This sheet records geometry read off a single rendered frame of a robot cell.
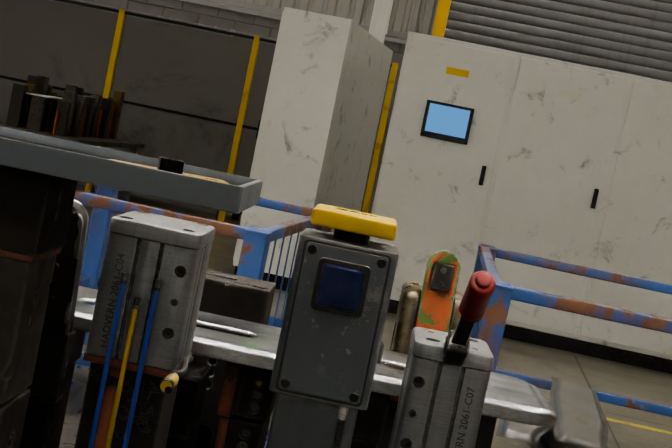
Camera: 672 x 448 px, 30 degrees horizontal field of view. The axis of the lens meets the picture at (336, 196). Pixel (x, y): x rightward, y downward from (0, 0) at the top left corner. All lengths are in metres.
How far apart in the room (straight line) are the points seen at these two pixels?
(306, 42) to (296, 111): 0.50
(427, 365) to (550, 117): 7.96
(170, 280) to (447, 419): 0.25
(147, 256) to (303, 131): 7.97
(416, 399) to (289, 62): 8.05
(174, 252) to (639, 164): 8.07
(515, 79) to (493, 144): 0.48
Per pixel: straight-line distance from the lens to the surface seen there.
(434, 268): 1.37
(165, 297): 1.04
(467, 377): 1.04
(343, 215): 0.87
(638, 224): 9.04
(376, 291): 0.87
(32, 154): 0.86
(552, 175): 8.96
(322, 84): 8.99
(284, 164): 9.02
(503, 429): 3.30
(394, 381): 1.16
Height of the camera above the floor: 1.22
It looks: 3 degrees down
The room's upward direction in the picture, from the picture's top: 12 degrees clockwise
